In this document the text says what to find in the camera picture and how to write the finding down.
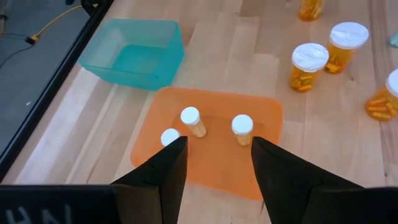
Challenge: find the orange translucent plastic bin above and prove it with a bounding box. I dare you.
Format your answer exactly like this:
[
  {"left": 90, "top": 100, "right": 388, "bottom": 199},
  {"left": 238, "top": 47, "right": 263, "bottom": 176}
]
[{"left": 129, "top": 86, "right": 284, "bottom": 202}]

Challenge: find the black floor cable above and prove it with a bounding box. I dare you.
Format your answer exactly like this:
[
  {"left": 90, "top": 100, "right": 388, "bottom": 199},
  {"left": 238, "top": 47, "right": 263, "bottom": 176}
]
[{"left": 0, "top": 34, "right": 35, "bottom": 68}]

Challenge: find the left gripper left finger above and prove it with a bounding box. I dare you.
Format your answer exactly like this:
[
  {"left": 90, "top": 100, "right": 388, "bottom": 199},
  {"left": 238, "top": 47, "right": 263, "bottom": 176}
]
[{"left": 111, "top": 136, "right": 188, "bottom": 224}]

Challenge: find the black table edge frame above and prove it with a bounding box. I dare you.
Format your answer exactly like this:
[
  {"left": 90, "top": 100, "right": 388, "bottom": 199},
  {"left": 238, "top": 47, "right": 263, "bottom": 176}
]
[{"left": 0, "top": 0, "right": 114, "bottom": 183}]

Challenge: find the teal translucent plastic bin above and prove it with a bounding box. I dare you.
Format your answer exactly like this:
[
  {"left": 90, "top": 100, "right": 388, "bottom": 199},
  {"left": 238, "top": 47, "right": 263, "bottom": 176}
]
[{"left": 77, "top": 17, "right": 186, "bottom": 92}]

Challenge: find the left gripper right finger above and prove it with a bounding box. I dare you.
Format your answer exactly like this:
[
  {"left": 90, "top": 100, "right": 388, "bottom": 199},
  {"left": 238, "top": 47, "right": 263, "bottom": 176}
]
[{"left": 251, "top": 136, "right": 363, "bottom": 224}]

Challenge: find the yellow floor cable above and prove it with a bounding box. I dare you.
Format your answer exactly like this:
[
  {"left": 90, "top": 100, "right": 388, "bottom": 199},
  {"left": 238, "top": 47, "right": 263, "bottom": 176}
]
[{"left": 30, "top": 4, "right": 85, "bottom": 43}]

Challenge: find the large amber pill bottle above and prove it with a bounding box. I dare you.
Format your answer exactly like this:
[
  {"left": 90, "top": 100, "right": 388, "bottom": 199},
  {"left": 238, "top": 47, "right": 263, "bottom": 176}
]
[
  {"left": 364, "top": 68, "right": 398, "bottom": 122},
  {"left": 297, "top": 0, "right": 325, "bottom": 22},
  {"left": 323, "top": 21, "right": 370, "bottom": 75},
  {"left": 289, "top": 42, "right": 330, "bottom": 93}
]

